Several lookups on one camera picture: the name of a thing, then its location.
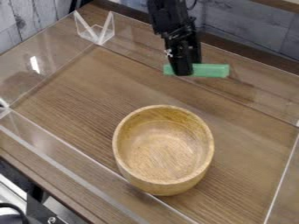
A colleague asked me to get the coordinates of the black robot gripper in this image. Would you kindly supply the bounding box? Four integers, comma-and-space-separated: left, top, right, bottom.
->
147, 0, 201, 76

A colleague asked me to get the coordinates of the green rectangular block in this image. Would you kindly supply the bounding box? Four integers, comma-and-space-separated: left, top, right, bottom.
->
163, 64, 230, 78

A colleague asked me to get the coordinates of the wooden oval bowl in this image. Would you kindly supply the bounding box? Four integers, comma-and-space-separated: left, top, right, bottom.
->
112, 105, 215, 196

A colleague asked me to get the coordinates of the clear acrylic corner bracket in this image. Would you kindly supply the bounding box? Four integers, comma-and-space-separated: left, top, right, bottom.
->
73, 10, 115, 46

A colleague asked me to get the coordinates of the clear acrylic enclosure wall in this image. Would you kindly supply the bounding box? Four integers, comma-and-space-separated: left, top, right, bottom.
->
0, 10, 299, 224

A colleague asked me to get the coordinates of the black metal bracket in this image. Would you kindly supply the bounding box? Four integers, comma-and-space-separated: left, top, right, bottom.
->
25, 195, 73, 224

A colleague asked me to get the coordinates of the black cable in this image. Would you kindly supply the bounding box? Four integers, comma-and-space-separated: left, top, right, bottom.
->
0, 201, 28, 224

